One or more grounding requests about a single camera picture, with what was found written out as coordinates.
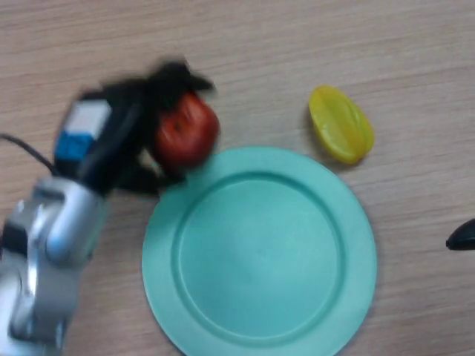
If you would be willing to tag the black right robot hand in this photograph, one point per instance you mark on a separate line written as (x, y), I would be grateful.
(462, 237)

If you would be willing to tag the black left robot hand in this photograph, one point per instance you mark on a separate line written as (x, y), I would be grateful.
(118, 130)

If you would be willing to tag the green round plate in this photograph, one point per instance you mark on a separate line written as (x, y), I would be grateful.
(259, 252)

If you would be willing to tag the yellow starfruit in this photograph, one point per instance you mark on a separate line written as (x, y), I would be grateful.
(341, 124)

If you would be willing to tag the red apple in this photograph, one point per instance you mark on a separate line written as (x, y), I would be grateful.
(187, 135)

